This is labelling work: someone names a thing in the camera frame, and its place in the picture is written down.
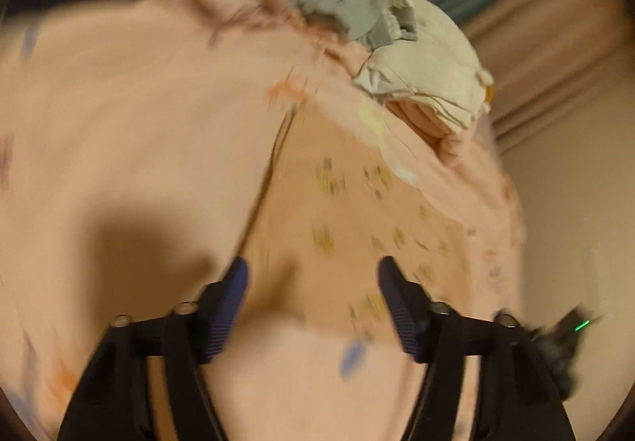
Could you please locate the white garment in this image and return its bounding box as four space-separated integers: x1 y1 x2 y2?
351 19 493 130

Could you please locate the light pink garment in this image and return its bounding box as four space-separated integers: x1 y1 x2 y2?
386 99 478 169

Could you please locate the pink printed blanket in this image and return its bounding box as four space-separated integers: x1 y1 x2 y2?
0 0 527 441

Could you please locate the beige curtain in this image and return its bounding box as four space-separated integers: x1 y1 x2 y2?
456 0 628 155

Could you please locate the orange printed baby shirt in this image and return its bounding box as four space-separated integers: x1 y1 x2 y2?
242 99 474 340

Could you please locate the grey garment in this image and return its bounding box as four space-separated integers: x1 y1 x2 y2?
296 0 418 51

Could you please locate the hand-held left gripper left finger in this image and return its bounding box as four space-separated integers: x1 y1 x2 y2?
57 256 252 441

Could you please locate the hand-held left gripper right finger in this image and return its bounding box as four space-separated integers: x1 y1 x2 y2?
377 256 577 441

